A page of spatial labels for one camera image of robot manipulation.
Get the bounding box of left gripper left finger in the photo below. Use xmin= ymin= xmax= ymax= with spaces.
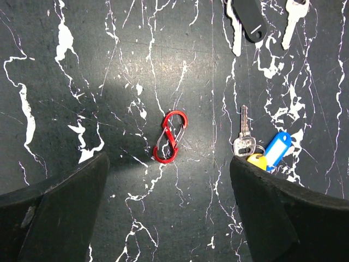
xmin=1 ymin=152 xmax=110 ymax=261

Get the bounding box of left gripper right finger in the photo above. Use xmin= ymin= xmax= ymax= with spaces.
xmin=230 ymin=157 xmax=348 ymax=261

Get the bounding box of key with red tag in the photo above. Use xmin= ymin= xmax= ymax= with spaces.
xmin=281 ymin=0 xmax=310 ymax=50

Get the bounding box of key with blue tag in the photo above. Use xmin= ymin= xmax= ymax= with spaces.
xmin=256 ymin=132 xmax=292 ymax=172

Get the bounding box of key with black tag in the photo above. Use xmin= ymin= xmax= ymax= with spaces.
xmin=226 ymin=0 xmax=267 ymax=57

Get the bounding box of red S carabiner keyring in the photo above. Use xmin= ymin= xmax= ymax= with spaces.
xmin=153 ymin=110 xmax=188 ymax=164

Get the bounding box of key with yellow tag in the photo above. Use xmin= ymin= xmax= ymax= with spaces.
xmin=233 ymin=105 xmax=267 ymax=171

